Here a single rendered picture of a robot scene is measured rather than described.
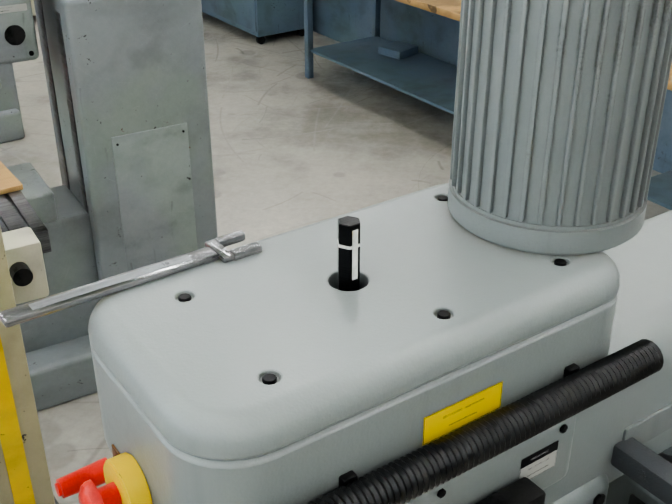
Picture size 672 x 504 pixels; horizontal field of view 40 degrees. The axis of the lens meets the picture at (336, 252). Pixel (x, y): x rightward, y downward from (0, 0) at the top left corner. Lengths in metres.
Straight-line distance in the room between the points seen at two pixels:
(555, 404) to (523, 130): 0.25
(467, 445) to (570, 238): 0.23
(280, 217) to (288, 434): 4.48
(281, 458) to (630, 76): 0.44
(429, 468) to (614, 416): 0.34
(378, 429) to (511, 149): 0.29
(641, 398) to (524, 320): 0.30
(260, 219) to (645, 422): 4.17
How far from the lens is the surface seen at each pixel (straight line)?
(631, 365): 0.92
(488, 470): 0.92
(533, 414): 0.84
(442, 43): 7.26
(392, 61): 7.07
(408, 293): 0.82
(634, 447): 1.10
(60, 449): 3.68
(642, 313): 1.09
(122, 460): 0.82
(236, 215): 5.20
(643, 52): 0.86
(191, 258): 0.87
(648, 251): 1.22
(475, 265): 0.87
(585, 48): 0.83
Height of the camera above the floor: 2.32
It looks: 29 degrees down
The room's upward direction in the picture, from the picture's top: straight up
